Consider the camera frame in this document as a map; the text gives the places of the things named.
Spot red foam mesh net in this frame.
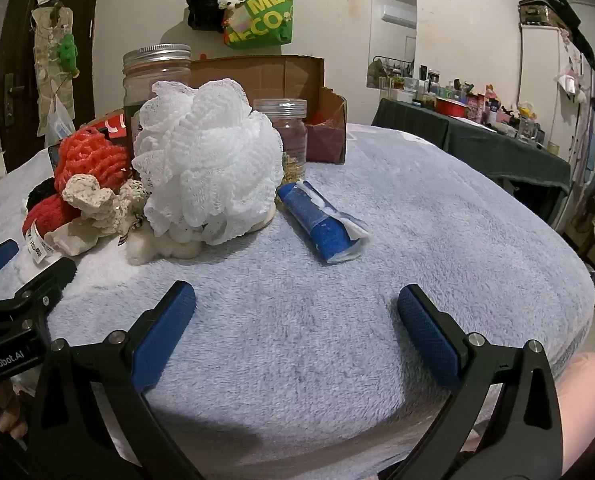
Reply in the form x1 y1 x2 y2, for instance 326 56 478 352
53 127 130 201

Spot green snack bag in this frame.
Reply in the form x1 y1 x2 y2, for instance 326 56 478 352
222 0 295 51

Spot cream crochet toy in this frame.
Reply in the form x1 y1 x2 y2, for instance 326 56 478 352
61 174 150 236

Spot beige cloth pouch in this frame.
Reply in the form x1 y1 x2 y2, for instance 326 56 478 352
44 220 103 257

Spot black bag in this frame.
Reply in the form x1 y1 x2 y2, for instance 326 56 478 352
184 0 235 32

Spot large glass jar metal lid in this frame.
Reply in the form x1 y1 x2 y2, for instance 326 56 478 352
122 44 192 181

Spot dark wooden door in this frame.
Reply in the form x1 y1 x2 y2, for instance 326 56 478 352
0 0 108 171

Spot blue roll with white tissue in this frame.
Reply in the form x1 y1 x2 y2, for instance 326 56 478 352
277 180 371 264

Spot white mesh bath pouf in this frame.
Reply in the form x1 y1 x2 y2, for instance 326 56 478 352
131 79 284 246

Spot pink cloth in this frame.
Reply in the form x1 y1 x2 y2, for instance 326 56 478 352
560 352 595 461

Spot black clothing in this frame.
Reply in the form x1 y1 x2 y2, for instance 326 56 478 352
540 0 595 61

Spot white cabinet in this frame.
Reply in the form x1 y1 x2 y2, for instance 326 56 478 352
517 25 595 171

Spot small clear jar yellow capsules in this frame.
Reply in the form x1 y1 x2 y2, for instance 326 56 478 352
253 99 308 183

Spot clutter of bottles and jars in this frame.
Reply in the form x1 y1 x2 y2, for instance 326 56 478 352
377 62 548 143

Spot clear hanging pocket organiser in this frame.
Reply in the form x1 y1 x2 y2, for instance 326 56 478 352
30 5 78 136

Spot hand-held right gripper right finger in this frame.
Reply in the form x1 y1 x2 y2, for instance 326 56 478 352
396 284 564 480

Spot green plush toy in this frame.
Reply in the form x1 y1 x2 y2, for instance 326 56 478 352
57 34 79 77

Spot wall mirror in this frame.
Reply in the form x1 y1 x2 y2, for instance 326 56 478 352
366 0 418 90

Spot storage case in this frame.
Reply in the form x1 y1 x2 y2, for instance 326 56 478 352
517 0 563 28

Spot cardboard box with red lining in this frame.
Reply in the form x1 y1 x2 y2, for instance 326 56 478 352
80 56 348 165

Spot table with green cloth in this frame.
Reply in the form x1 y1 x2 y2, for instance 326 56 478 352
371 97 573 211

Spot red knit scrubber with tag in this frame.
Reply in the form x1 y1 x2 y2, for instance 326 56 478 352
22 195 78 264

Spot person's left hand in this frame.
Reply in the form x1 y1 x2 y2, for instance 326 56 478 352
0 380 30 441

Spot door handle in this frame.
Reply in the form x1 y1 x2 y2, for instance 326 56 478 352
3 72 18 128

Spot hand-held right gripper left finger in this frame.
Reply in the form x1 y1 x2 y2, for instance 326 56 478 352
27 280 203 480

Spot clear plastic bag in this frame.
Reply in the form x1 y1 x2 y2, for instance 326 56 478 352
44 95 75 148

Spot black knit scrubber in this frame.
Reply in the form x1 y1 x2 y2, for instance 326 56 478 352
27 177 58 211

